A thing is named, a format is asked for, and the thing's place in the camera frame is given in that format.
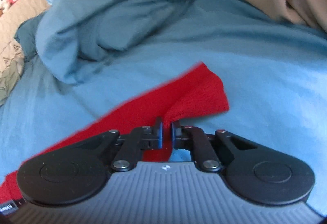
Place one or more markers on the beige quilted headboard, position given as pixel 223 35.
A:
pixel 21 11

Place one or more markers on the light blue duvet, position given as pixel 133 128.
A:
pixel 75 38

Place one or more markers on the red knit sweater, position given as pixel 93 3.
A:
pixel 196 93

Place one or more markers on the green embroidered pillow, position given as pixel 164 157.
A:
pixel 12 65

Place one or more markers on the blue bed sheet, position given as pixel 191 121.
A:
pixel 274 76

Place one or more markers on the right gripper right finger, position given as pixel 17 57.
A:
pixel 253 171

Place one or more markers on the dark teal pillow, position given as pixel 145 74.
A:
pixel 26 36

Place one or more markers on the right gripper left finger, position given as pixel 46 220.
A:
pixel 77 172

